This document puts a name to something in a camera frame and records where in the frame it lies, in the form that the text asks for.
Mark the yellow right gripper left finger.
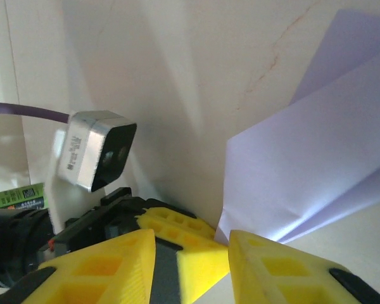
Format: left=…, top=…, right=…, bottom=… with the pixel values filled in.
left=6, top=228, right=156, bottom=304

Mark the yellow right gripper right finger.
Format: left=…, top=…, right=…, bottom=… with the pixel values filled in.
left=227, top=229, right=380, bottom=304

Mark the green labelled jar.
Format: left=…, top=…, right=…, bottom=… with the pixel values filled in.
left=0, top=182, right=51, bottom=211

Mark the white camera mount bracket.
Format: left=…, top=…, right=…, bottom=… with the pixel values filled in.
left=43, top=128, right=108, bottom=236

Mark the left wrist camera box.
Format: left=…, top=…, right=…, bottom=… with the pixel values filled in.
left=56, top=110, right=138, bottom=193

